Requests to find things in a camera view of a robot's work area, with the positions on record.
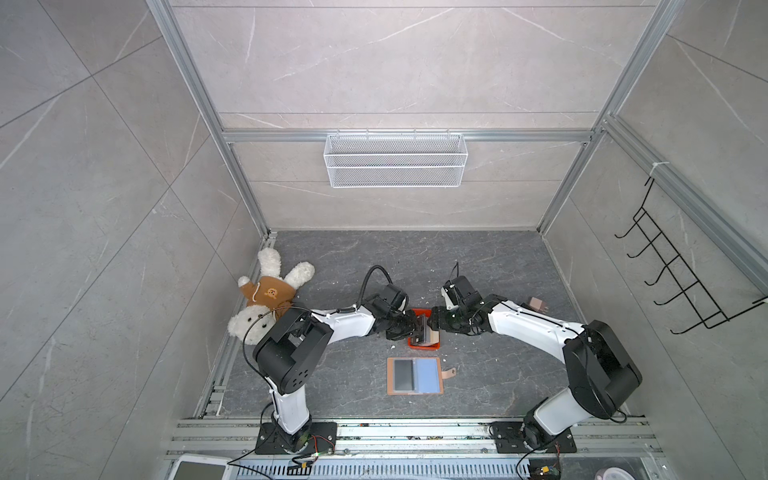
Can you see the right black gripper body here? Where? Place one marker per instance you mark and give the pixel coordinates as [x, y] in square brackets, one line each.
[450, 320]

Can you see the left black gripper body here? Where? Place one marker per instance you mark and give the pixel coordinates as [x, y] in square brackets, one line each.
[402, 325]

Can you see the red plastic tray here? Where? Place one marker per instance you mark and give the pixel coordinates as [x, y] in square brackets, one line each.
[424, 337]

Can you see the tan leather card holder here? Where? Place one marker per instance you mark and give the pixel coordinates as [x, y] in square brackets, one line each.
[428, 373]

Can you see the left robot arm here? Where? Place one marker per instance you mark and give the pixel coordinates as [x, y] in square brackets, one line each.
[292, 349]

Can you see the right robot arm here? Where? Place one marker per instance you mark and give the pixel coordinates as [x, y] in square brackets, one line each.
[601, 374]

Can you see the small black pink box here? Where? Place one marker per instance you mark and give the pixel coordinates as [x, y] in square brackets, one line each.
[537, 305]

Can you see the white teddy bear brown shirt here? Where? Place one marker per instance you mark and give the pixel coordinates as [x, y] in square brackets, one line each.
[267, 298]

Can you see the white tablet device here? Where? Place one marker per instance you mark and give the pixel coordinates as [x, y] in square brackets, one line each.
[201, 467]

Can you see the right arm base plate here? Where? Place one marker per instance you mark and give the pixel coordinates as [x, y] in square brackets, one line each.
[516, 437]

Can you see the aluminium rail frame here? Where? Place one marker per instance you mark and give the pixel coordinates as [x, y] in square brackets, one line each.
[447, 448]

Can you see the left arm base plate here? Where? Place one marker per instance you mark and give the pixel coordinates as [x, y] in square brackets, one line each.
[315, 437]

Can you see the white wire mesh basket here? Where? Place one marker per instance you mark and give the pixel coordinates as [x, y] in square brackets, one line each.
[390, 160]

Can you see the black wire hook rack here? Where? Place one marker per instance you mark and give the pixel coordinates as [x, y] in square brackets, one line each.
[708, 312]

